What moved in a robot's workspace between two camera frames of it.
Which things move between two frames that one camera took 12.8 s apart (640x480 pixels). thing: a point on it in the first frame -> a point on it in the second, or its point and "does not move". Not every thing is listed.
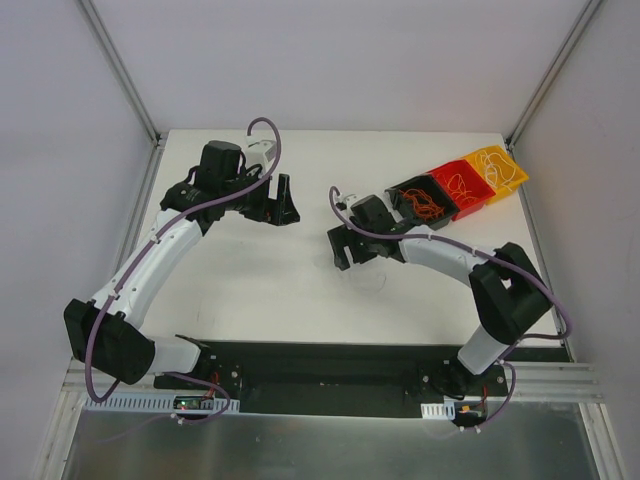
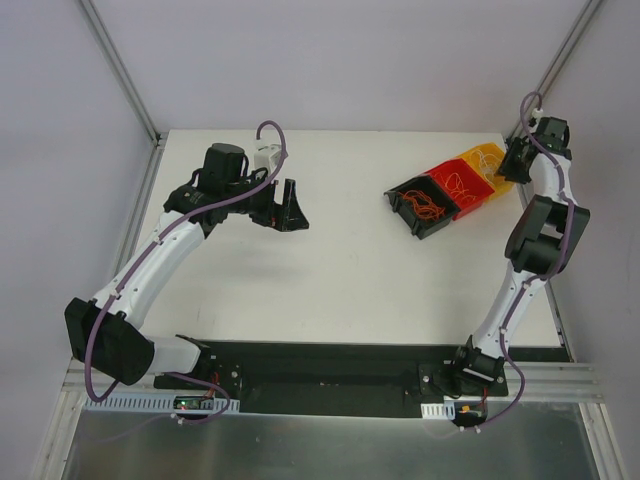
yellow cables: [456, 183] does not move
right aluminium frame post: [589, 11] does not move
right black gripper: [351, 245] -> [516, 163]
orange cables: [425, 208] does not move
